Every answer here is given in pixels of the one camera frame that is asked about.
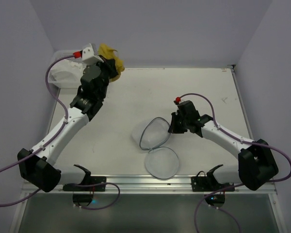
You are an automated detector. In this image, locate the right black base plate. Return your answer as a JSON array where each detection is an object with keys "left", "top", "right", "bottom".
[{"left": 191, "top": 171, "right": 231, "bottom": 192}]

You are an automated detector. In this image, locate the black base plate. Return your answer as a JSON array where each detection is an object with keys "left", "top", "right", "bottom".
[
  {"left": 63, "top": 176, "right": 107, "bottom": 192},
  {"left": 191, "top": 171, "right": 231, "bottom": 192}
]

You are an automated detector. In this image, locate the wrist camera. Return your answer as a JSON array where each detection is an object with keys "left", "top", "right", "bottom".
[
  {"left": 174, "top": 97, "right": 184, "bottom": 106},
  {"left": 73, "top": 43, "right": 103, "bottom": 66}
]

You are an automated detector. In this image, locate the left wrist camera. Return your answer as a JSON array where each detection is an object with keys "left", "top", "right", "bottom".
[{"left": 73, "top": 43, "right": 103, "bottom": 66}]

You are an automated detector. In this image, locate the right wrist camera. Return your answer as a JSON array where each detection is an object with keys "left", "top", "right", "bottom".
[{"left": 174, "top": 97, "right": 184, "bottom": 106}]

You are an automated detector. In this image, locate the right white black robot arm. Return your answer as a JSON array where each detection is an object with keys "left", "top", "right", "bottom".
[{"left": 168, "top": 98, "right": 279, "bottom": 191}]

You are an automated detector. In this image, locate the white plastic mesh basket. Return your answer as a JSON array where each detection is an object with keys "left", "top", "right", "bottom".
[{"left": 48, "top": 58, "right": 86, "bottom": 88}]

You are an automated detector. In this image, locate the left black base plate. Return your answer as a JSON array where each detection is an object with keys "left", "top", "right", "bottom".
[{"left": 63, "top": 176, "right": 107, "bottom": 192}]

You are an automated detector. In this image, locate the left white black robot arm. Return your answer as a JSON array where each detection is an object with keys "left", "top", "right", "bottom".
[{"left": 17, "top": 59, "right": 118, "bottom": 192}]

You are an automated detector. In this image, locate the aluminium mounting rail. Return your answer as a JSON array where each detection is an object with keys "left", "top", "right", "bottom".
[{"left": 21, "top": 175, "right": 276, "bottom": 195}]

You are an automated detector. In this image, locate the yellow bra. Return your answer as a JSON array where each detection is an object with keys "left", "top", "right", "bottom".
[{"left": 98, "top": 43, "right": 125, "bottom": 82}]

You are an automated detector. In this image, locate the white bra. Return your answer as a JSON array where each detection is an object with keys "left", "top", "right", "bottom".
[{"left": 50, "top": 59, "right": 84, "bottom": 83}]

